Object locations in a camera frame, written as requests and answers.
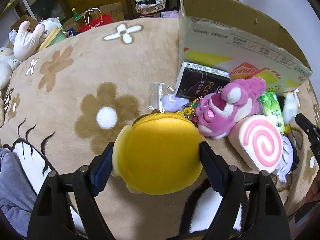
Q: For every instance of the purple haired plush doll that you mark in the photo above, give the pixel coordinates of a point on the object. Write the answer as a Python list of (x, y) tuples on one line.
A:
[(288, 162)]

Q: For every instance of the black tissue pack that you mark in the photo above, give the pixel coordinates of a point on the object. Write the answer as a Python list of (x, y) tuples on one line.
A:
[(195, 80)]

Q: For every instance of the green yellow plush toy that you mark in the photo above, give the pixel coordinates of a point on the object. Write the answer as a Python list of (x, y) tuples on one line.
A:
[(55, 36)]

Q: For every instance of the clear plastic zip bag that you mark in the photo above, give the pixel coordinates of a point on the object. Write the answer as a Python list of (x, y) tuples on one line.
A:
[(157, 91)]

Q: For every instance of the person right hand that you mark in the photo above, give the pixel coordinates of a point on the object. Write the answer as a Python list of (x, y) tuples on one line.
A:
[(313, 193)]

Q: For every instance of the lace trimmed basket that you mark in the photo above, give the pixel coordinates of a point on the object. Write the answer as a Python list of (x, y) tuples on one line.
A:
[(146, 7)]

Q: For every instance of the pink bear plush toy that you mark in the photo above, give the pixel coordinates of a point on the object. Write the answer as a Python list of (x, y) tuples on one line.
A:
[(218, 113)]

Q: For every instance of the beige flower blanket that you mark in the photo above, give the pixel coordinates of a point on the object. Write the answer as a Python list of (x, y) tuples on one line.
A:
[(67, 102)]

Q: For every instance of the colourful bead keychain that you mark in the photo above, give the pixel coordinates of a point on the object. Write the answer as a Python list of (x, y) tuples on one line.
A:
[(189, 110)]

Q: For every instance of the lilac round soft toy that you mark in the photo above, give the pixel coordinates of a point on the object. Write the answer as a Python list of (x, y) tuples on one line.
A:
[(171, 103)]

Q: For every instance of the white brown plush bear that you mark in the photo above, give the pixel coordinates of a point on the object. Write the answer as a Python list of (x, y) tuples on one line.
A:
[(8, 63)]

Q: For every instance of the white long ear plush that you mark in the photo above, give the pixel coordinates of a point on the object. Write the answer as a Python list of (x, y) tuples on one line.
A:
[(26, 43)]

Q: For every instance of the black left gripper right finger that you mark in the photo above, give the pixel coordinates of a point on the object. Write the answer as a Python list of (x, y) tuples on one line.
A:
[(266, 217)]

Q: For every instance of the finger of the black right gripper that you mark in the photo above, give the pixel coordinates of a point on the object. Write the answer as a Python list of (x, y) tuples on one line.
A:
[(312, 132)]

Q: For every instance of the pink swirl roll squishy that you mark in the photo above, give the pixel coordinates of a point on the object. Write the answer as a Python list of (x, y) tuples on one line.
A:
[(258, 142)]

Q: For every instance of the red paper shopping bag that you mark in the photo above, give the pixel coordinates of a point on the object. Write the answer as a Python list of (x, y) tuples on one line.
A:
[(91, 23)]

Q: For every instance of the green tissue pack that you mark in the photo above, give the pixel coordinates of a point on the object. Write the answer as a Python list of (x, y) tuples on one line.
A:
[(270, 107)]

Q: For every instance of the open brown cardboard box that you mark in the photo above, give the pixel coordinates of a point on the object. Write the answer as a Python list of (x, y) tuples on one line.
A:
[(115, 10)]

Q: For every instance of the yellow plush coin pouch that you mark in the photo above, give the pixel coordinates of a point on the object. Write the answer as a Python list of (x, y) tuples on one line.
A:
[(158, 154)]

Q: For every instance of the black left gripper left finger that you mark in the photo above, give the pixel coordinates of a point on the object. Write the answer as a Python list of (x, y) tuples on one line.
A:
[(51, 217)]

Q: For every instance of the green glass bottle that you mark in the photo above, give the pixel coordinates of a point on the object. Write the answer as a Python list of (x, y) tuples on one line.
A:
[(76, 15)]

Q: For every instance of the purple trouser leg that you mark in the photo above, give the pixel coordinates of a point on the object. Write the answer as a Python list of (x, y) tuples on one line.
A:
[(17, 195)]

